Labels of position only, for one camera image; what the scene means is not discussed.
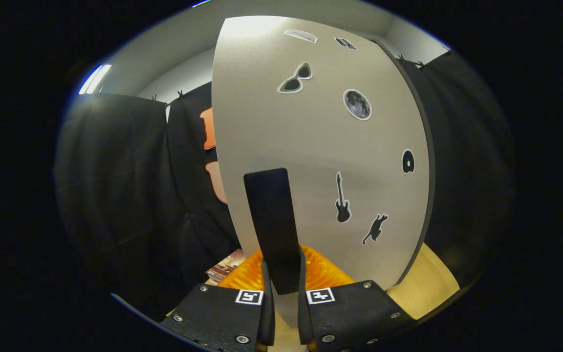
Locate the black backdrop cloth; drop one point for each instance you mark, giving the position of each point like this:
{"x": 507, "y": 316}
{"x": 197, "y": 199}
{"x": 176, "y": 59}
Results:
{"x": 115, "y": 171}

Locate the brown book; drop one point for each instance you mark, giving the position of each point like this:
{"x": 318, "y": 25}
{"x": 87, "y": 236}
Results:
{"x": 225, "y": 268}

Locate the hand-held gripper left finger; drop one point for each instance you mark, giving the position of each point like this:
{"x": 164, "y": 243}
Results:
{"x": 223, "y": 318}

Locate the large ceiling light panel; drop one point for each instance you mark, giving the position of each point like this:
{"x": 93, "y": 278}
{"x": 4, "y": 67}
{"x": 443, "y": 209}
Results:
{"x": 202, "y": 3}

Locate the beige shoe cabinet door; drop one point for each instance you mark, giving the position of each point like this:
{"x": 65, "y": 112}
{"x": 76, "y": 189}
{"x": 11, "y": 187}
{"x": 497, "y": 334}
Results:
{"x": 286, "y": 132}

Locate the narrow ceiling light panel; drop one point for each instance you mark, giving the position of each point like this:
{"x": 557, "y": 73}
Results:
{"x": 95, "y": 79}

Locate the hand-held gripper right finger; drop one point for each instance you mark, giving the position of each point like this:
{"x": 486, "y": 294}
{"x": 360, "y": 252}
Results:
{"x": 355, "y": 313}

